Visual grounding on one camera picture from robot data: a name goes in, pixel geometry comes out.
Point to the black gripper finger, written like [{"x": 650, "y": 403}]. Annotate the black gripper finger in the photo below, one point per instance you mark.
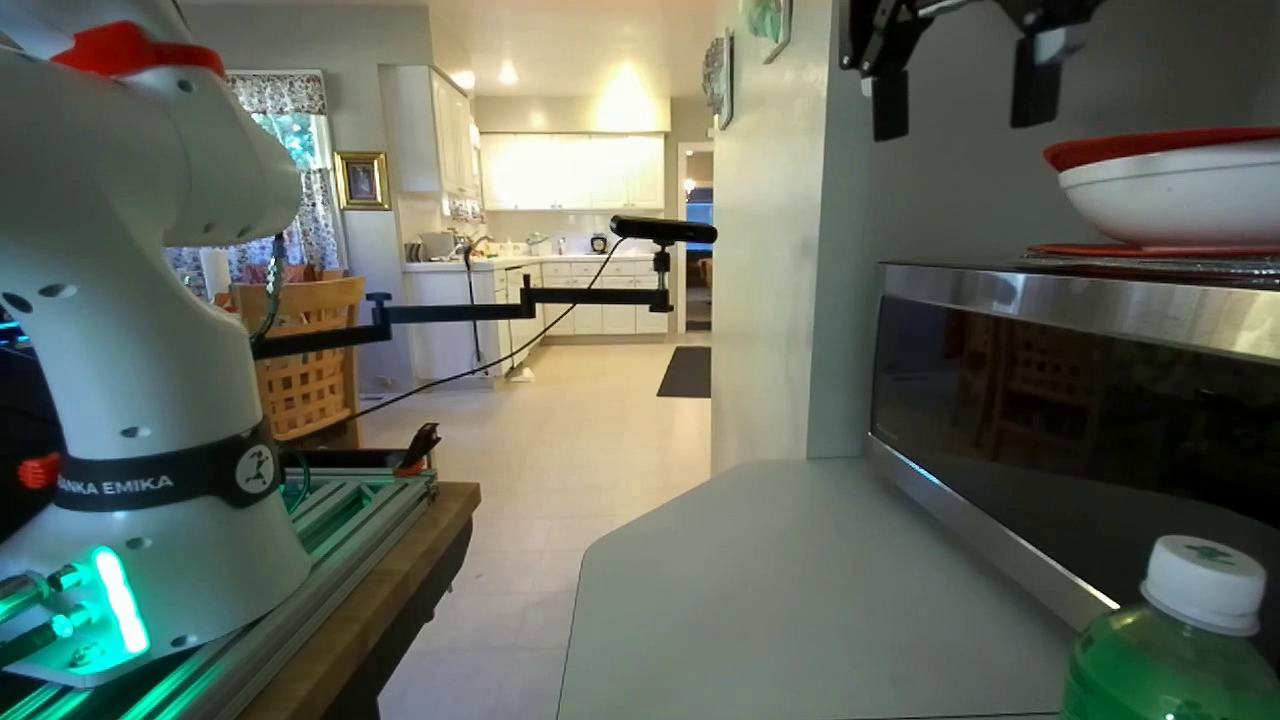
[
  {"x": 891, "y": 102},
  {"x": 1033, "y": 81}
]

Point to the round wall picture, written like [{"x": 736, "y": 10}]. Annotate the round wall picture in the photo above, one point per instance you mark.
[{"x": 718, "y": 81}]

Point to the green plastic bottle white cap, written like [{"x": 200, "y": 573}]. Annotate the green plastic bottle white cap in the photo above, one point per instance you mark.
[{"x": 1162, "y": 665}]

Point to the green wall picture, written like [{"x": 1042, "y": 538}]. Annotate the green wall picture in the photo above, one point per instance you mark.
[{"x": 771, "y": 27}]

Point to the stainless steel black microwave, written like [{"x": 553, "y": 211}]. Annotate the stainless steel black microwave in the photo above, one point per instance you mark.
[{"x": 1065, "y": 403}]

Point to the black door mat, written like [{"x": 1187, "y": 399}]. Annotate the black door mat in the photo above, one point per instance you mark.
[{"x": 684, "y": 373}]

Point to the aluminium rail base plate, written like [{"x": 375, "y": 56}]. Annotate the aluminium rail base plate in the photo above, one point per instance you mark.
[{"x": 346, "y": 514}]

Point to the wicker basket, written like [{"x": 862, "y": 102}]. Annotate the wicker basket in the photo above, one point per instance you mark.
[{"x": 314, "y": 360}]

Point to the gold picture frame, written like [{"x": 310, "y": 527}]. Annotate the gold picture frame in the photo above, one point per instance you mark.
[{"x": 362, "y": 183}]

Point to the white kitchen counter cabinets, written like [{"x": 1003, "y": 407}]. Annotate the white kitchen counter cabinets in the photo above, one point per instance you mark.
[{"x": 585, "y": 284}]

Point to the black camera on boom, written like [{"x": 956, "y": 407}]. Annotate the black camera on boom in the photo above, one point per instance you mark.
[{"x": 663, "y": 231}]

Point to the black clamp red tip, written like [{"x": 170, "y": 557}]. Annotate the black clamp red tip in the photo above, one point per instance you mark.
[{"x": 401, "y": 458}]

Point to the flat red plate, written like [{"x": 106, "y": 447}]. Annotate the flat red plate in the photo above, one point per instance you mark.
[{"x": 1134, "y": 251}]

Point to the wooden table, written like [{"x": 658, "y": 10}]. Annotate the wooden table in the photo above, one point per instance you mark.
[{"x": 401, "y": 585}]

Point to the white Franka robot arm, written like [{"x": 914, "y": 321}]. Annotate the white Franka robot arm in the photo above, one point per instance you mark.
[{"x": 134, "y": 332}]

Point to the white wall cabinet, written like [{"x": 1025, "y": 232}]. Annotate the white wall cabinet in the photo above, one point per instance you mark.
[{"x": 435, "y": 135}]

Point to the patterned window curtain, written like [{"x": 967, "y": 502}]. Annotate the patterned window curtain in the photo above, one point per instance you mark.
[{"x": 302, "y": 145}]

